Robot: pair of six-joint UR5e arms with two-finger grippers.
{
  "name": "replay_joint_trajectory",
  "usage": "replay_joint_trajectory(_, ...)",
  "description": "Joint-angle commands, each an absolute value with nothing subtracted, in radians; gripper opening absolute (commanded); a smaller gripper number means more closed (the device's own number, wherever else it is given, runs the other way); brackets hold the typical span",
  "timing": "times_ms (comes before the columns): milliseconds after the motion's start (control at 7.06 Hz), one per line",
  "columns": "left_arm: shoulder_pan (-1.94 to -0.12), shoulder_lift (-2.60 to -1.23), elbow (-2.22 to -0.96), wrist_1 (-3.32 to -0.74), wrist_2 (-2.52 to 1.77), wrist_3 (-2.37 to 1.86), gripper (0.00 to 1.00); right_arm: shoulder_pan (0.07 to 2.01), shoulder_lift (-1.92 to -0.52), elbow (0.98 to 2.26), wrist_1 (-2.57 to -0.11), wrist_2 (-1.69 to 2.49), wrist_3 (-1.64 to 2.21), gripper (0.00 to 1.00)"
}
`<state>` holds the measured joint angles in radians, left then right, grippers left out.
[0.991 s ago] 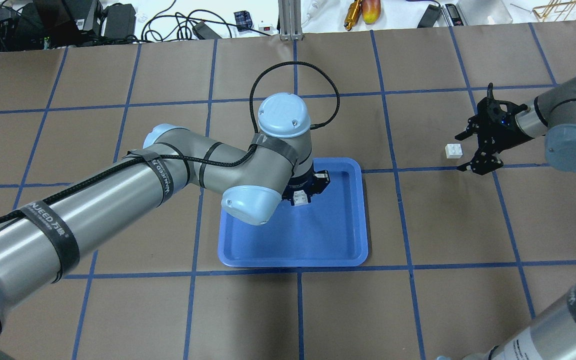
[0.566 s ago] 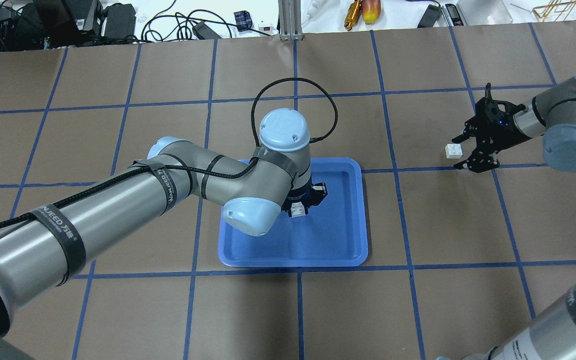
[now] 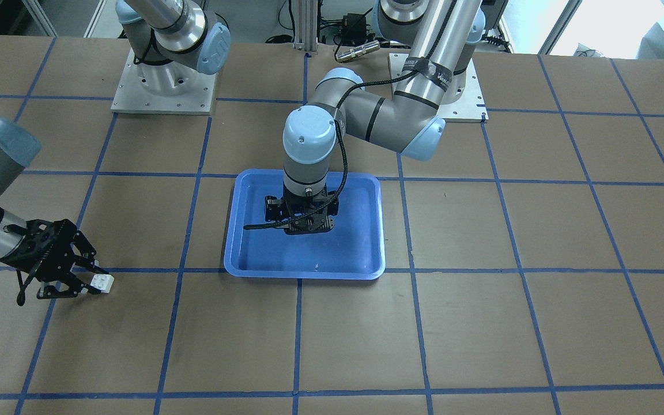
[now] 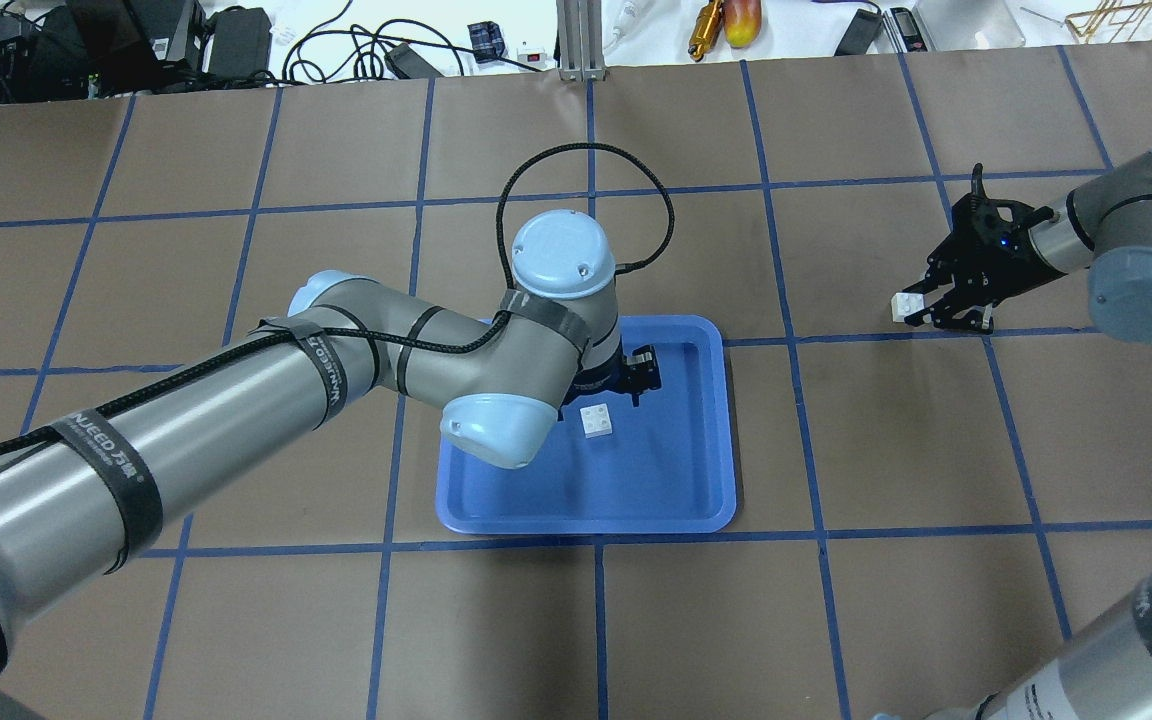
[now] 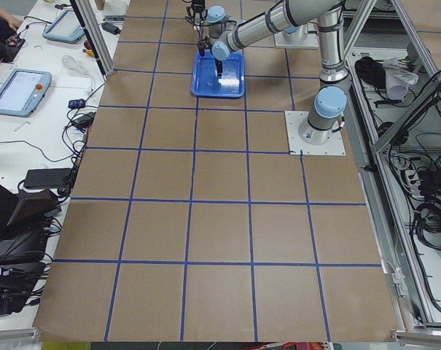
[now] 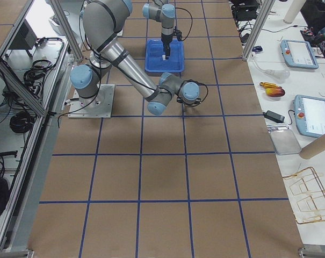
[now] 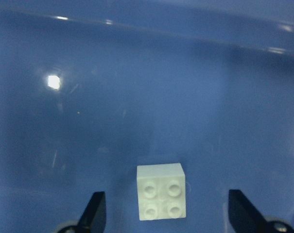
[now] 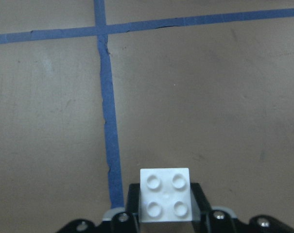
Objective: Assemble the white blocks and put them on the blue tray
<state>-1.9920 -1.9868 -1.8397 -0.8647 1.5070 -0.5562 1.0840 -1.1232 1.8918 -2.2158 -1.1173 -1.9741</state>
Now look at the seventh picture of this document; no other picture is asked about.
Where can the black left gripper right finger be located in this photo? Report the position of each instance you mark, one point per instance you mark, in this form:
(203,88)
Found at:
(244,217)

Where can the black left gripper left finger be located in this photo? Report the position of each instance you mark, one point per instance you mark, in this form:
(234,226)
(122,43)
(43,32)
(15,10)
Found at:
(93,219)

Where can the white block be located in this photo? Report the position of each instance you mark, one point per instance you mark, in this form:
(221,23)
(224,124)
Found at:
(161,191)

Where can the blue plastic tray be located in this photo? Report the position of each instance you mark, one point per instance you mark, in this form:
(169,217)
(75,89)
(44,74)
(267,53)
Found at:
(91,89)

